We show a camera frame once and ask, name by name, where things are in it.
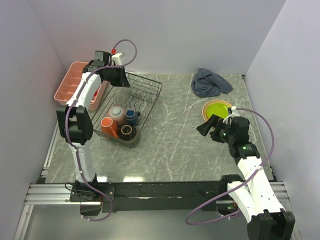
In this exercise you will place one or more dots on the orange plate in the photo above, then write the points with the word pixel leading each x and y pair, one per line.
pixel 205 115

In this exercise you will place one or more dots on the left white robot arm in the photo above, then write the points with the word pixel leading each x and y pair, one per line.
pixel 74 122

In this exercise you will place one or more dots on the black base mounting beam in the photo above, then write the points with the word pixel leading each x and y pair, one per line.
pixel 148 196

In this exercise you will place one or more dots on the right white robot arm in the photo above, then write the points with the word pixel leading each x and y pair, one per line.
pixel 266 217

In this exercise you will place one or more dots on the green plate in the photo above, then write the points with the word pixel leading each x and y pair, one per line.
pixel 219 109

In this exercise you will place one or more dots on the orange ceramic mug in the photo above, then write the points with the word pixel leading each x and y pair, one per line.
pixel 109 127

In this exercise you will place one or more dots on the red patterned white bowl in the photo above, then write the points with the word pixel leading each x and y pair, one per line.
pixel 117 114

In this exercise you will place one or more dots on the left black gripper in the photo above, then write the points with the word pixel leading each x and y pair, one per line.
pixel 123 80

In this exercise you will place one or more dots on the black glazed bowl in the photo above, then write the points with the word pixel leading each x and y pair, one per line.
pixel 128 133

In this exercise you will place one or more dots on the pink plastic divided organizer tray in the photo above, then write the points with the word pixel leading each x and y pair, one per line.
pixel 70 83

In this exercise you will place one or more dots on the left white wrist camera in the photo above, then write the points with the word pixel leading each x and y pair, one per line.
pixel 118 58

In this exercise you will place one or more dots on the black wire dish rack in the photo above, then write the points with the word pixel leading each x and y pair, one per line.
pixel 140 97

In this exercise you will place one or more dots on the yellow plate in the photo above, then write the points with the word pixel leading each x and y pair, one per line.
pixel 217 101

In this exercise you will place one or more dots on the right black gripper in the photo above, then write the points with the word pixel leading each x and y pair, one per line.
pixel 204 128

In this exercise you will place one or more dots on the grey-blue crumpled cloth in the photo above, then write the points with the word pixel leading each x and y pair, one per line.
pixel 206 83

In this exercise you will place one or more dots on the blue ceramic mug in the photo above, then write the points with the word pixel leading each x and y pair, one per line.
pixel 132 117

